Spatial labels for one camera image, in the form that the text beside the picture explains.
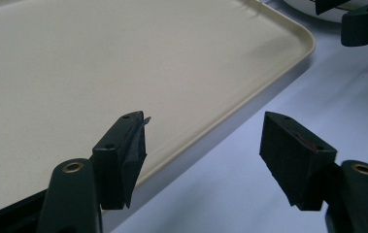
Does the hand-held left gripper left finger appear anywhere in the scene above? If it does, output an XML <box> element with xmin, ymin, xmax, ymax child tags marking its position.
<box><xmin>91</xmin><ymin>110</ymin><xmax>151</xmax><ymax>211</ymax></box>

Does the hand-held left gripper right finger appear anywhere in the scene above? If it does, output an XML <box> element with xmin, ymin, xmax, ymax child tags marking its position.
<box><xmin>258</xmin><ymin>111</ymin><xmax>338</xmax><ymax>212</ymax></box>

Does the beige plastic tray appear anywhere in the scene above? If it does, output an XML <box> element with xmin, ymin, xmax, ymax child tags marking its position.
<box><xmin>0</xmin><ymin>0</ymin><xmax>318</xmax><ymax>213</ymax></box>

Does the white cover sheet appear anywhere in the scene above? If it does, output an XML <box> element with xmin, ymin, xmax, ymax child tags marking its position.
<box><xmin>102</xmin><ymin>0</ymin><xmax>368</xmax><ymax>233</ymax></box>

